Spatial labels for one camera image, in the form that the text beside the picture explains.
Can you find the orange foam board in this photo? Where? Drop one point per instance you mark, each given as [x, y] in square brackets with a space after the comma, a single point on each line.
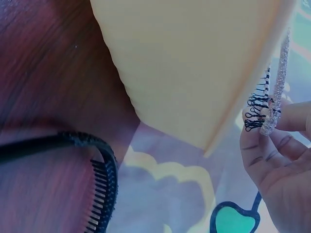
[184, 68]

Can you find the person's right thumb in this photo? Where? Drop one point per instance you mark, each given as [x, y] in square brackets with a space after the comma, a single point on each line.
[295, 114]

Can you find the person's right hand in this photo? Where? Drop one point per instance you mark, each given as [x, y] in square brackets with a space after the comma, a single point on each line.
[284, 174]

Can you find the silver glitter toothed headband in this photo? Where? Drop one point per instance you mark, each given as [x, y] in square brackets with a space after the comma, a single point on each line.
[279, 80]

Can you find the black toothed headband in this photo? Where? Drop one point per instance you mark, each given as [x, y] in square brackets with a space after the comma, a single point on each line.
[107, 170]

